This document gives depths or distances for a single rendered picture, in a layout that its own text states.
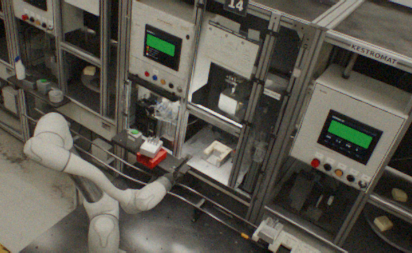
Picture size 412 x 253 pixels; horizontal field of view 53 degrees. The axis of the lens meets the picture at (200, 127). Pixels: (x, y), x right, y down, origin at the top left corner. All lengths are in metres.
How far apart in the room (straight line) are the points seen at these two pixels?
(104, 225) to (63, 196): 1.50
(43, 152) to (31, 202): 1.81
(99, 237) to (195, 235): 0.63
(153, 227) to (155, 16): 1.24
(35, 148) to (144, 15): 0.97
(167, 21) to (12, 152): 2.35
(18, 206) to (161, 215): 1.43
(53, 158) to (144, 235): 0.87
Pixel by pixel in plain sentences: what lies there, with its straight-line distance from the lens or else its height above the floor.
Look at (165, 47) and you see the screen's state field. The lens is 2.32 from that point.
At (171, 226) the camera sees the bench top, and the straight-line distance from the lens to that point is 2.59.
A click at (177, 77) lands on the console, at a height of 1.49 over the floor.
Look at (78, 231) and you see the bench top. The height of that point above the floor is 0.68.
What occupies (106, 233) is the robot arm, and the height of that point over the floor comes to 0.93.
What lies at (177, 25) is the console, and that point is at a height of 1.79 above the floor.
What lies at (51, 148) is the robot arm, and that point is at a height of 1.45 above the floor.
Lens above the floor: 2.67
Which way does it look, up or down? 36 degrees down
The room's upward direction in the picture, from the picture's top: 11 degrees clockwise
